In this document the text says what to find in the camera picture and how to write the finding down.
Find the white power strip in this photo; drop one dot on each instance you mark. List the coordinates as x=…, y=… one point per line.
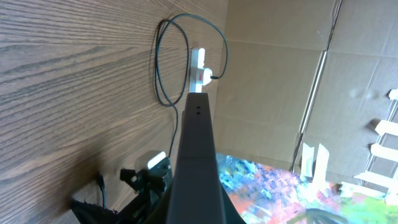
x=196, y=70

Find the white charger adapter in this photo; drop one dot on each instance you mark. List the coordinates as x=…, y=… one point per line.
x=205, y=76

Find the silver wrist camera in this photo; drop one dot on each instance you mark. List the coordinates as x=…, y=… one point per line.
x=149, y=159

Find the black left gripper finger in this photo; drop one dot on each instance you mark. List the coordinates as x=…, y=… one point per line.
x=231, y=214

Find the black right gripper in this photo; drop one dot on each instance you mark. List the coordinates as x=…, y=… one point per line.
x=149, y=185

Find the Samsung Galaxy smartphone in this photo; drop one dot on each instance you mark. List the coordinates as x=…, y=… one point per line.
x=196, y=192

